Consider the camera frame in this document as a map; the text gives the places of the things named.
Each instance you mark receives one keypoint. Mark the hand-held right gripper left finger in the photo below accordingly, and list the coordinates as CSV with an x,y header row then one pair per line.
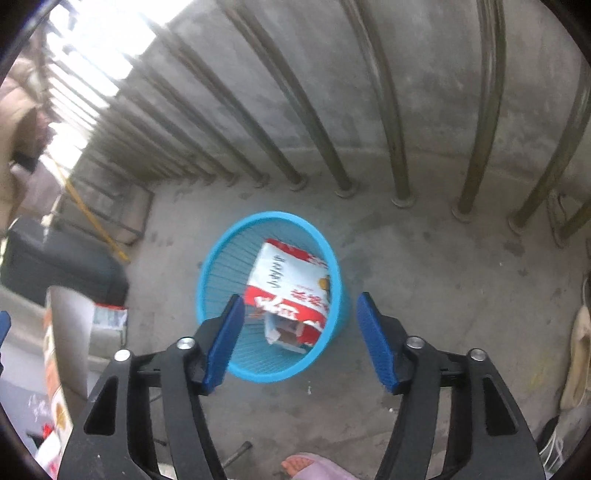
x,y
226,341

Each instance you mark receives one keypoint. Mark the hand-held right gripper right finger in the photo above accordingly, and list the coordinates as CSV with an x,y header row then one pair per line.
x,y
376,341

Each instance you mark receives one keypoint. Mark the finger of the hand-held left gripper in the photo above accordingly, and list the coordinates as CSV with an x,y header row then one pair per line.
x,y
3,330

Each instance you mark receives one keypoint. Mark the blue mesh wastebasket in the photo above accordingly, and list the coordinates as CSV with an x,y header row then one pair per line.
x,y
217,295

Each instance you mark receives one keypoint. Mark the red and white plastic bag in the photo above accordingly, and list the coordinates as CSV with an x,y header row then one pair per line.
x,y
281,281

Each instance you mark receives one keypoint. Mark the dark cabinet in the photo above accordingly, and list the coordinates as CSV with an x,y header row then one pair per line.
x,y
60,263

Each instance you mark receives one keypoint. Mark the red and white carton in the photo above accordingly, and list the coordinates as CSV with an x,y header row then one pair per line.
x,y
111,316

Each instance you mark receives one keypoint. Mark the dark metal rod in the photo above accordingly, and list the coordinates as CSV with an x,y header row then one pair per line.
x,y
240,452

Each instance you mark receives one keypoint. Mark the pink slipper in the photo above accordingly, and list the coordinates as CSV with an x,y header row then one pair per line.
x,y
328,471

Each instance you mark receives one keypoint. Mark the person's foot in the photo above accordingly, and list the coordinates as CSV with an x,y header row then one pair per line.
x,y
293,466

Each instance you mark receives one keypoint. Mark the grey dustpan box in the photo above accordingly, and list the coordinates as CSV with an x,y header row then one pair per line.
x,y
148,207

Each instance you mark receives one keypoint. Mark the beige hanging garment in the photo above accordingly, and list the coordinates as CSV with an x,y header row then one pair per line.
x,y
18,138

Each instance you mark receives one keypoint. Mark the metal balcony railing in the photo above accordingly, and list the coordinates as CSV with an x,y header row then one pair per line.
x,y
396,147

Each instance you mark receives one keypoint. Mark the beige flat shoe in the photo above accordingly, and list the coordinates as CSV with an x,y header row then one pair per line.
x,y
579,350

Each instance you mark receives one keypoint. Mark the white sneaker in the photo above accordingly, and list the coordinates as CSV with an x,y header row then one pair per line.
x,y
561,438

